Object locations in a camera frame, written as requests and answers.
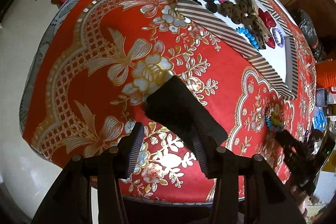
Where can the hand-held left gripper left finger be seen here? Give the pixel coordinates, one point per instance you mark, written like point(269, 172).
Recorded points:
point(136, 146)

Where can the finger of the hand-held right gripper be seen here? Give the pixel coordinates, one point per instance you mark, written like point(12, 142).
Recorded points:
point(288, 141)

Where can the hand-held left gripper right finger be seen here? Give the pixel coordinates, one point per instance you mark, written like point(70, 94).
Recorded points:
point(200, 154)

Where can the black cloth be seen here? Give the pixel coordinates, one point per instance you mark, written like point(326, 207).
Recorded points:
point(178, 108)

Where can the striped cardboard tray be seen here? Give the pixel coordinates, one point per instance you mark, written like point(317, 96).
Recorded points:
point(273, 56)

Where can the person's right hand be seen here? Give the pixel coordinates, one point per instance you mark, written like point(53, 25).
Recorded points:
point(298, 196)

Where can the blue plastic bag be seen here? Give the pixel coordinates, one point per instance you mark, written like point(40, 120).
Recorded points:
point(320, 119)

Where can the red floral tablecloth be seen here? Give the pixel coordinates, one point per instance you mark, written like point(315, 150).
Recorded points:
point(105, 43)

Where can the black plastic bag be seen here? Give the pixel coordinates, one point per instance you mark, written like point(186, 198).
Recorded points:
point(309, 32)

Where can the leopard print scrunchie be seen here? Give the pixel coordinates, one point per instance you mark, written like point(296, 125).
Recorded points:
point(258, 27)

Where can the red hair bow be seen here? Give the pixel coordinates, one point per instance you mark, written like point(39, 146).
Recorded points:
point(267, 18)

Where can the brown scrunchie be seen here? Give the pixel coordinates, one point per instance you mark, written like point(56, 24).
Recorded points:
point(232, 11)

